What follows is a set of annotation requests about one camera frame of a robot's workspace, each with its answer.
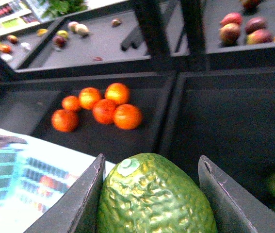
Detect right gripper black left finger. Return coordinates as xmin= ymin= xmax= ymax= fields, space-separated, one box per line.
xmin=25 ymin=154 xmax=105 ymax=233

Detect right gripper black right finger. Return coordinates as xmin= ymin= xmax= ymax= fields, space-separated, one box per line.
xmin=198 ymin=155 xmax=275 ymax=233

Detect light teal plastic basket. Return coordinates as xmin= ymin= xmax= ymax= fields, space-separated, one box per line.
xmin=0 ymin=128 xmax=114 ymax=233

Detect green avocado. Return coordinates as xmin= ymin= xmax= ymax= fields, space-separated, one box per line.
xmin=97 ymin=153 xmax=217 ymax=233

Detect red green mango right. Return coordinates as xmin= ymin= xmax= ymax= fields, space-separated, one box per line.
xmin=246 ymin=29 xmax=273 ymax=45

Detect red green mango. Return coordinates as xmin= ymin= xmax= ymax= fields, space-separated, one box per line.
xmin=246 ymin=29 xmax=273 ymax=45
xmin=219 ymin=23 xmax=241 ymax=46

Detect dark red mango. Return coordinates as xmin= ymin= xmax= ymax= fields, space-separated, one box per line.
xmin=245 ymin=17 xmax=268 ymax=35

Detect red mango top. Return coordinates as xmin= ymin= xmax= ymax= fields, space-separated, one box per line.
xmin=220 ymin=12 xmax=243 ymax=27

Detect orange front left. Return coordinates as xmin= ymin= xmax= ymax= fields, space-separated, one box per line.
xmin=51 ymin=109 xmax=79 ymax=133

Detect orange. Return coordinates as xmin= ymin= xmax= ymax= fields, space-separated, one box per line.
xmin=113 ymin=104 xmax=143 ymax=130
xmin=92 ymin=99 xmax=117 ymax=125
xmin=79 ymin=87 xmax=102 ymax=110
xmin=105 ymin=83 xmax=130 ymax=105
xmin=51 ymin=109 xmax=79 ymax=133

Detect orange centre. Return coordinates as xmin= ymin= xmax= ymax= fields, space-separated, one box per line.
xmin=92 ymin=99 xmax=117 ymax=125

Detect orange front right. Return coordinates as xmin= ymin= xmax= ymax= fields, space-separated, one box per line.
xmin=113 ymin=104 xmax=143 ymax=130

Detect orange small back left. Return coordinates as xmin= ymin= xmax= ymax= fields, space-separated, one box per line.
xmin=62 ymin=96 xmax=81 ymax=112

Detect orange back middle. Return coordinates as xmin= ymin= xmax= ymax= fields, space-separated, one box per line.
xmin=79 ymin=87 xmax=102 ymax=110

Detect orange back right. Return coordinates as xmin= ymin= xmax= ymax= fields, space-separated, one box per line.
xmin=105 ymin=83 xmax=130 ymax=105

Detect black display shelf frame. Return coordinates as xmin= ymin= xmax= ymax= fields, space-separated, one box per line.
xmin=0 ymin=0 xmax=275 ymax=214

